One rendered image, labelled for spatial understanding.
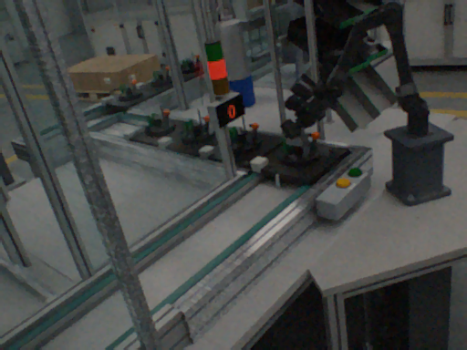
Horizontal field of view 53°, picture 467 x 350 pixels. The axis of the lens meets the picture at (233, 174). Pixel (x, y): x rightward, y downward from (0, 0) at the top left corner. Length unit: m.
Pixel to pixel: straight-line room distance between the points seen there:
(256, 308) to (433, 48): 4.60
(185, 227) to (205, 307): 0.33
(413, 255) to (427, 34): 4.31
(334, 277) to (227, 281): 0.28
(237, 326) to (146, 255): 0.33
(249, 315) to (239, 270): 0.11
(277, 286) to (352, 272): 0.20
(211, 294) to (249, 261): 0.14
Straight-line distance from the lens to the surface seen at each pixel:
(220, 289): 1.15
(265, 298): 1.22
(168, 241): 1.36
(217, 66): 1.39
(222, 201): 1.47
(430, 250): 1.35
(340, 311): 1.32
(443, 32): 5.43
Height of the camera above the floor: 1.68
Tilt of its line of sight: 27 degrees down
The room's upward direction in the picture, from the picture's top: 11 degrees counter-clockwise
